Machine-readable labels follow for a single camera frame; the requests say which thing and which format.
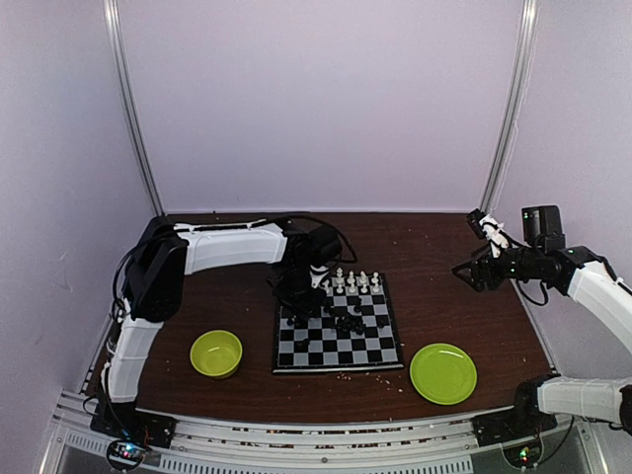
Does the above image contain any aluminium corner post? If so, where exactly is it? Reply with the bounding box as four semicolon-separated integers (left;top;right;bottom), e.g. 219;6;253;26
103;0;165;215
480;0;539;213

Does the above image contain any black and grey chessboard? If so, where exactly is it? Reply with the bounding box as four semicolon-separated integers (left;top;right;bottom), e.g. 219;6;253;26
272;272;404;375

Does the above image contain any green bowl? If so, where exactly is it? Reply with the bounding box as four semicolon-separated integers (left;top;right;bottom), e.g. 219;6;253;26
190;330;243;379

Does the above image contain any right aluminium corner post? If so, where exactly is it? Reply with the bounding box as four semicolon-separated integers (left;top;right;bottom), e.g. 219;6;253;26
480;0;539;213

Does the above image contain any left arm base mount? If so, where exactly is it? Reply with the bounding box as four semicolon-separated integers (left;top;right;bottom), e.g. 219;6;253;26
90;370;177;448

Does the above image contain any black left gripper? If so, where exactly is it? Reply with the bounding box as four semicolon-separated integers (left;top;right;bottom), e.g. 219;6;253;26
273;265;328;321

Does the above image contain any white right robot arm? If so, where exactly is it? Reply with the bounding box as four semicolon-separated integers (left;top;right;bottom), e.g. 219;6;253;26
451;205;631;443

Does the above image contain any left aluminium corner post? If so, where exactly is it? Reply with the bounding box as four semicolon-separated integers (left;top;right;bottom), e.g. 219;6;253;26
103;0;165;215

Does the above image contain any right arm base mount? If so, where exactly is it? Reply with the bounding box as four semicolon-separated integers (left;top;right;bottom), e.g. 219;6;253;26
472;374;559;446

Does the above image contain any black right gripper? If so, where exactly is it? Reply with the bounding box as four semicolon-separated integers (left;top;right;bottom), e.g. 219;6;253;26
452;241;543;292

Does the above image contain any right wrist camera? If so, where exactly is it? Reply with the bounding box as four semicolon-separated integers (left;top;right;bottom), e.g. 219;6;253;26
466;208;510;258

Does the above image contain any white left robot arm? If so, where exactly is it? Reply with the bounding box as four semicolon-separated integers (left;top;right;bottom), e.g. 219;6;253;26
91;213;357;440

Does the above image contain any green plate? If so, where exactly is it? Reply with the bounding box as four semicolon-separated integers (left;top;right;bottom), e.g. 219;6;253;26
409;343;478;406

